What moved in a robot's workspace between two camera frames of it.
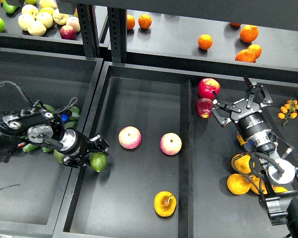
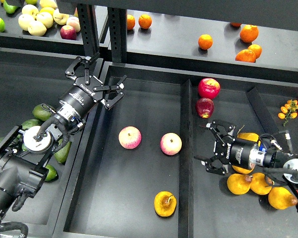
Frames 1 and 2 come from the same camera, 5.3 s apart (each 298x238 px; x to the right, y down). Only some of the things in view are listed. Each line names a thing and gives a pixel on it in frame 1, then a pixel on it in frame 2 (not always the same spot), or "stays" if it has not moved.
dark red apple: (204, 106) stays
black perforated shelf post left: (88, 25) stays
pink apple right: (171, 144) stays
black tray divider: (186, 213) stays
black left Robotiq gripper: (76, 146) → (85, 91)
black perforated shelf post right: (116, 17) stays
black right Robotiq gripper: (250, 119) → (233, 150)
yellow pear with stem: (165, 204) stays
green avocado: (98, 160) → (52, 175)
